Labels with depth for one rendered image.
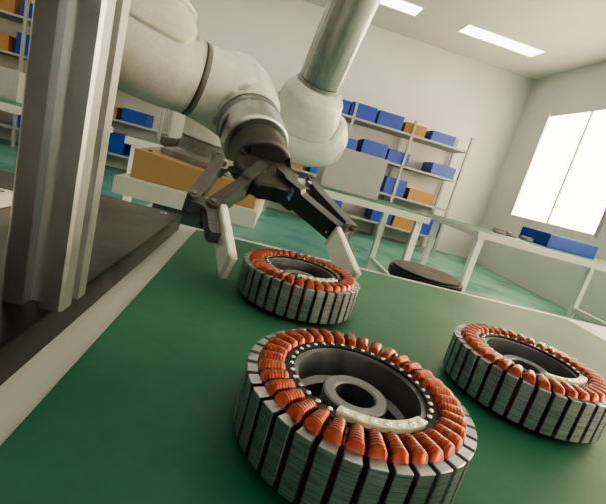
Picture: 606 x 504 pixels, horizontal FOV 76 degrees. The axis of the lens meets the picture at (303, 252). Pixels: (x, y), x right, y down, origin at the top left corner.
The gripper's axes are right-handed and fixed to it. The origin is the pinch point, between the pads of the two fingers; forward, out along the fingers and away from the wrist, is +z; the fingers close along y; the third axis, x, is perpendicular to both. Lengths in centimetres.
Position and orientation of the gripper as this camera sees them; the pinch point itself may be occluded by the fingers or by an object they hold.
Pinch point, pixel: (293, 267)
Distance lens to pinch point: 38.4
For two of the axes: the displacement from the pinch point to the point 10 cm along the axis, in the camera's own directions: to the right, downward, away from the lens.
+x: 4.5, -6.6, -6.1
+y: -8.6, -1.3, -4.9
